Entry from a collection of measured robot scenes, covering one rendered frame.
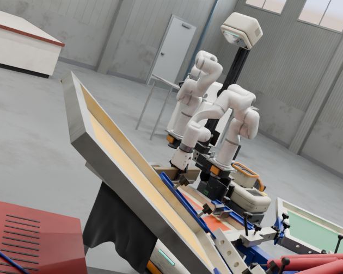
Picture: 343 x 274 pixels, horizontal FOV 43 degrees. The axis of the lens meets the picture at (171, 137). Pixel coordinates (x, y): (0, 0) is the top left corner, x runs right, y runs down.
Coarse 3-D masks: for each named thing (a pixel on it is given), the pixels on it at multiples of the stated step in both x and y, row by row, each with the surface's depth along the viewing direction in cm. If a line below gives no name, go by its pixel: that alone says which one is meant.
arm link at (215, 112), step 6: (210, 108) 233; (216, 108) 231; (222, 108) 232; (198, 114) 233; (204, 114) 234; (210, 114) 233; (216, 114) 232; (222, 114) 232; (192, 120) 232; (198, 120) 236; (186, 126) 232; (198, 126) 229
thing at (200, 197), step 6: (90, 168) 230; (96, 174) 226; (102, 180) 223; (180, 186) 259; (186, 186) 256; (192, 192) 253; (198, 192) 252; (198, 198) 250; (204, 198) 247; (210, 204) 244; (228, 222) 236; (234, 222) 234; (240, 228) 231
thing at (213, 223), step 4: (184, 196) 247; (188, 200) 244; (192, 204) 240; (196, 204) 243; (196, 208) 237; (200, 208) 240; (208, 216) 233; (212, 216) 236; (204, 220) 226; (208, 220) 228; (212, 220) 230; (216, 220) 233; (208, 224) 223; (212, 224) 225; (216, 224) 228; (220, 224) 230; (212, 228) 220; (216, 228) 222; (220, 228) 224; (224, 228) 226; (228, 228) 228
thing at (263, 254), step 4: (240, 248) 198; (244, 248) 197; (248, 248) 195; (252, 248) 194; (256, 248) 196; (260, 248) 197; (244, 252) 196; (256, 252) 193; (260, 252) 193; (264, 252) 195; (256, 256) 193; (260, 256) 191; (264, 256) 191; (268, 256) 193; (252, 260) 194; (256, 260) 192; (260, 260) 191; (264, 260) 190; (264, 268) 190
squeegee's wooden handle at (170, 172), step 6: (156, 168) 216; (162, 168) 219; (168, 168) 223; (174, 168) 227; (192, 168) 239; (198, 168) 243; (168, 174) 224; (174, 174) 227; (186, 174) 235; (192, 174) 239; (198, 174) 243
